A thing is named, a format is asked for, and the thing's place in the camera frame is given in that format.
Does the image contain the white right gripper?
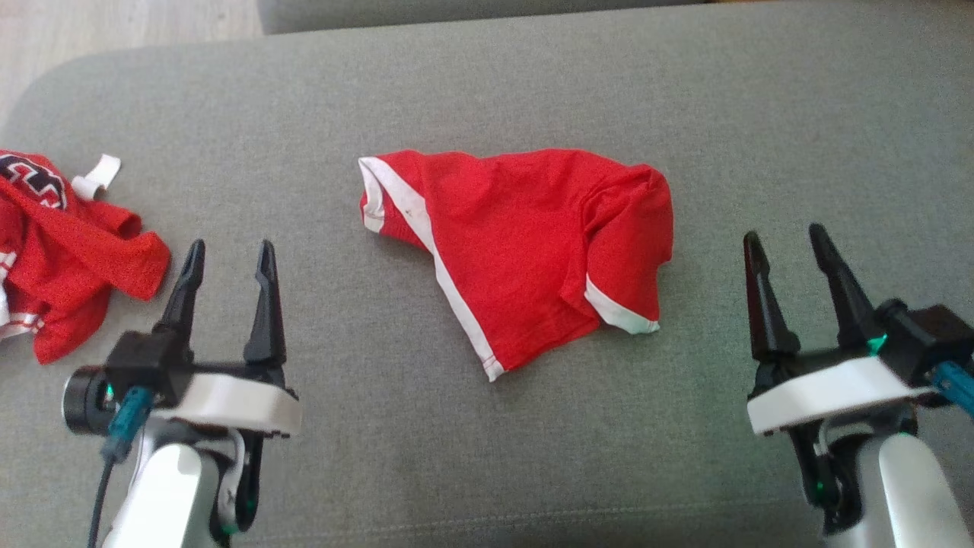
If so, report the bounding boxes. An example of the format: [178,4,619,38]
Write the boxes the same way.
[743,223,937,437]

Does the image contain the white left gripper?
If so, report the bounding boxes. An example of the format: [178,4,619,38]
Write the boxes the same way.
[152,239,302,439]

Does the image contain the red jersey with number print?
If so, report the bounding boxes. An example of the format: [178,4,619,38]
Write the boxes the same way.
[0,148,171,365]

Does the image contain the red shorts with white trim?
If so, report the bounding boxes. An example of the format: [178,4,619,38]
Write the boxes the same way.
[358,148,675,383]

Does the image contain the yellow and grey sofa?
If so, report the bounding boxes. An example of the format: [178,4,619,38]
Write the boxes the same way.
[0,0,974,548]

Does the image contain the grey sofa seat cushion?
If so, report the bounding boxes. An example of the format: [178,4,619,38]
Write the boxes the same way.
[257,0,716,36]

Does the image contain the black cable with blue plug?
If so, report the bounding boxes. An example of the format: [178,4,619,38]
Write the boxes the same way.
[88,386,155,548]
[930,361,974,418]

